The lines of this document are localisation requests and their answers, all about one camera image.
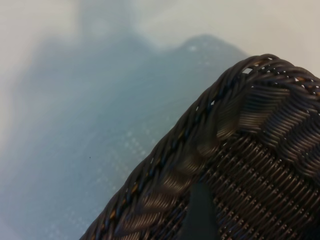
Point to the dark brown wicker basket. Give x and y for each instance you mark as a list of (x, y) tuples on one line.
[(250, 175)]

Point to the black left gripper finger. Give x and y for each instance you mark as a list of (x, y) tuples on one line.
[(201, 215)]

